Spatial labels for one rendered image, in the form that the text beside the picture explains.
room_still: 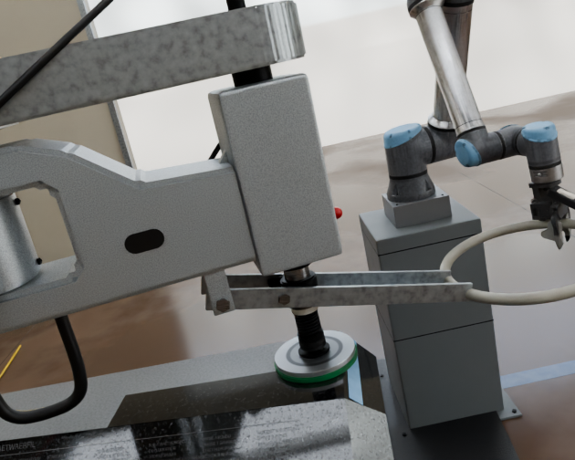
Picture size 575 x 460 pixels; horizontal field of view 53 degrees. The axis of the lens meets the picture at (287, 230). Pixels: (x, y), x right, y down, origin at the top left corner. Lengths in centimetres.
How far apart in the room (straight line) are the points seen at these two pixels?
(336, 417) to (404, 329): 100
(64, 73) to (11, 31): 527
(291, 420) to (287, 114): 69
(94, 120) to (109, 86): 507
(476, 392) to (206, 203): 161
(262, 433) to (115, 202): 62
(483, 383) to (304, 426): 128
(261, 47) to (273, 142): 20
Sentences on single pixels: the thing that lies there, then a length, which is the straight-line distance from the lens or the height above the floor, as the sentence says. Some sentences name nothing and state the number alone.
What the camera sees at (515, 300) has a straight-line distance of 151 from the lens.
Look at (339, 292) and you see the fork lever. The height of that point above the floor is 99.
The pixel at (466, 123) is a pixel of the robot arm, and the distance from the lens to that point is 186.
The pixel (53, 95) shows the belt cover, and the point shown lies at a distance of 122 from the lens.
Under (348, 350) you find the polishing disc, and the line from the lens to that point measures 150.
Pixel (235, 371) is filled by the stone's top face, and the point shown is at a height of 80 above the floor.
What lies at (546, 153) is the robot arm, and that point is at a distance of 181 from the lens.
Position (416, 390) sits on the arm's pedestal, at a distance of 246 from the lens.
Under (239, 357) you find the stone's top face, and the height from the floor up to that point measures 80.
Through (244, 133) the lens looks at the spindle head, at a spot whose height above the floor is 143.
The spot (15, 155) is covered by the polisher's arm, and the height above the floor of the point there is 149.
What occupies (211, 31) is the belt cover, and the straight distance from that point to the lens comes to 123.
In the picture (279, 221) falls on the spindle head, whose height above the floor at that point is 122.
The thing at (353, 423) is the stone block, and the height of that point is 75.
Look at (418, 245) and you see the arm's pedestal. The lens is 220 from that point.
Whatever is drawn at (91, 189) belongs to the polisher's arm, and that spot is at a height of 139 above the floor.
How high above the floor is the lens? 156
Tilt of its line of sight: 17 degrees down
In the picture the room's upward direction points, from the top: 13 degrees counter-clockwise
